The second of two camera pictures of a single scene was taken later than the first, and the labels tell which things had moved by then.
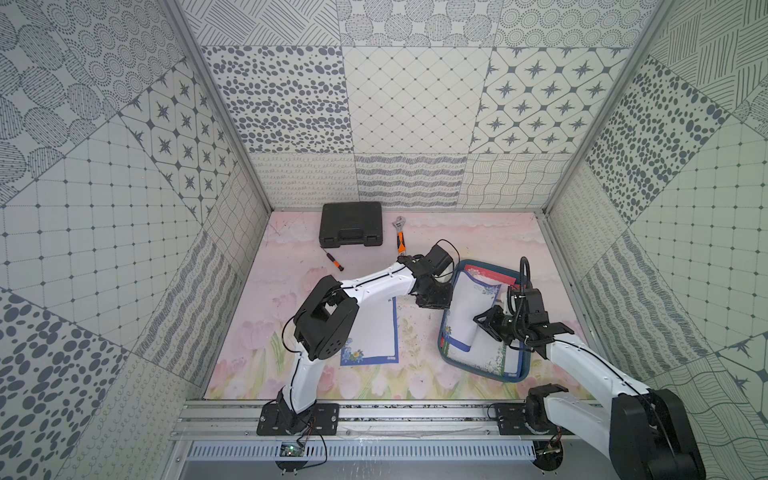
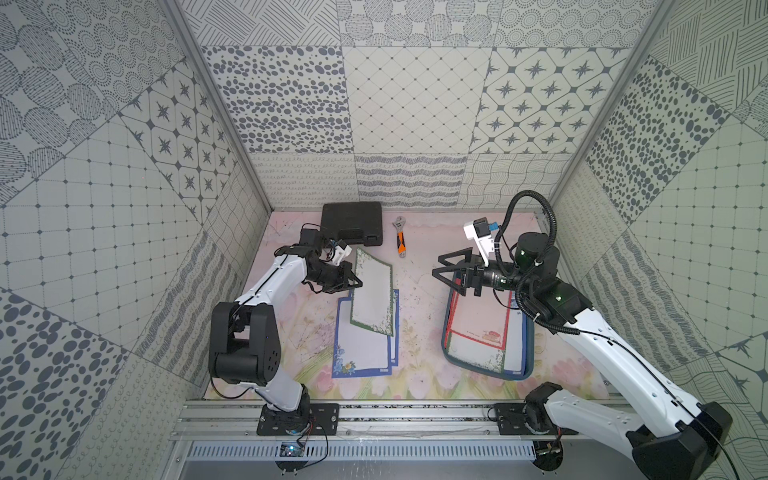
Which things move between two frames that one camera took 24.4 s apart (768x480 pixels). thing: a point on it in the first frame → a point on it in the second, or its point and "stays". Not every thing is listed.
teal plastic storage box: [474, 289] stays
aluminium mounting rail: [360, 421] stays
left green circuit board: [291, 449] stays
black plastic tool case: [351, 223] stays
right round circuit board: [549, 454] stays
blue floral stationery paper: [472, 298] → [358, 351]
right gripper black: [490, 324] → [471, 277]
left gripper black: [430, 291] → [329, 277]
